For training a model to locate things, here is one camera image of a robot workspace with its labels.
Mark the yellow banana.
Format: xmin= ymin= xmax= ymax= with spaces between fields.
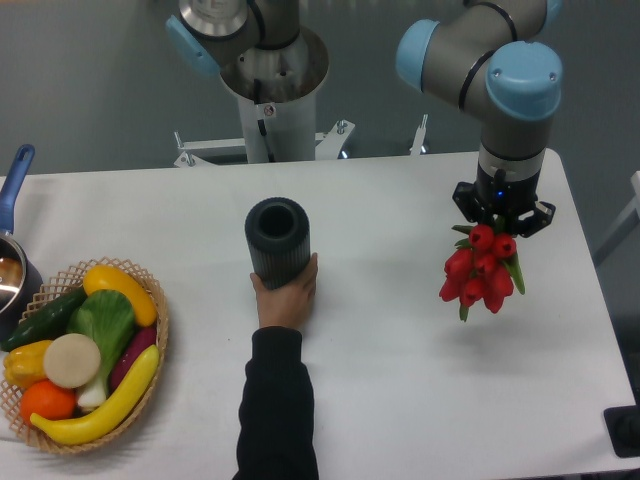
xmin=30 ymin=345 xmax=160 ymax=446

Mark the beige round mushroom cap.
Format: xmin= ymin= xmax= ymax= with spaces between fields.
xmin=43 ymin=333 xmax=101 ymax=389

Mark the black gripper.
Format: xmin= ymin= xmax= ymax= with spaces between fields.
xmin=452 ymin=166 xmax=556 ymax=237

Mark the black device at table edge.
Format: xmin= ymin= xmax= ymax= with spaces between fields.
xmin=603 ymin=405 xmax=639 ymax=458

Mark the purple sweet potato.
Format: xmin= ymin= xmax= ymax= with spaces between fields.
xmin=109 ymin=325 xmax=157 ymax=393

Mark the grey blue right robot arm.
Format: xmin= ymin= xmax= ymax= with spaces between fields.
xmin=395 ymin=0 xmax=563 ymax=237

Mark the white frame at right edge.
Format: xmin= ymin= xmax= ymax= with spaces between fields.
xmin=592 ymin=171 xmax=639 ymax=268

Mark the orange fruit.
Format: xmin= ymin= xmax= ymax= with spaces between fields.
xmin=20 ymin=380 xmax=76 ymax=424

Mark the dark grey ribbed vase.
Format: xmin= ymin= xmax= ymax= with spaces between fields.
xmin=244 ymin=197 xmax=311 ymax=290

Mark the person's hand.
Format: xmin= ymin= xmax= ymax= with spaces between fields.
xmin=250 ymin=253 xmax=318 ymax=330

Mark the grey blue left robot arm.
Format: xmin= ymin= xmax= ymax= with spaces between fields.
xmin=165 ymin=1 xmax=563 ymax=237

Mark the red tulip bouquet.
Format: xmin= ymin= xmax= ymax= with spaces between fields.
xmin=439 ymin=216 xmax=526 ymax=322

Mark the green bok choy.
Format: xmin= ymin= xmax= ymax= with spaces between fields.
xmin=67 ymin=290 xmax=135 ymax=413

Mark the black sleeved forearm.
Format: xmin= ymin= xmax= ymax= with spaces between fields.
xmin=234 ymin=327 xmax=319 ymax=479

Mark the yellow bell pepper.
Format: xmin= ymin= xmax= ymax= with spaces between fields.
xmin=3 ymin=340 xmax=53 ymax=389

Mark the yellow squash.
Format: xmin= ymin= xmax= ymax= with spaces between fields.
xmin=83 ymin=265 xmax=157 ymax=327

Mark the blue handled saucepan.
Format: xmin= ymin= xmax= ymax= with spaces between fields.
xmin=1 ymin=144 xmax=42 ymax=341

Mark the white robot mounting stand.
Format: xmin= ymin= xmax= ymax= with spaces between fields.
xmin=173 ymin=49 xmax=430 ymax=169

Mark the woven wicker basket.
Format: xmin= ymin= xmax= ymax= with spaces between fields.
xmin=1 ymin=257 xmax=169 ymax=455

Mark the green cucumber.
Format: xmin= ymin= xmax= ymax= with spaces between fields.
xmin=1 ymin=288 xmax=87 ymax=352

